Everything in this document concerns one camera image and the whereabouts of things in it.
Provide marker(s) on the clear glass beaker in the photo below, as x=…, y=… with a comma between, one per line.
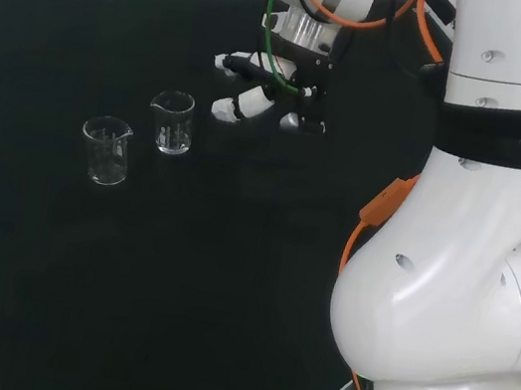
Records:
x=174, y=139
x=104, y=167

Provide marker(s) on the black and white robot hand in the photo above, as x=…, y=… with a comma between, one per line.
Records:
x=318, y=79

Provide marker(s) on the black cloth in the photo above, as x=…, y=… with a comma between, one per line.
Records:
x=128, y=257

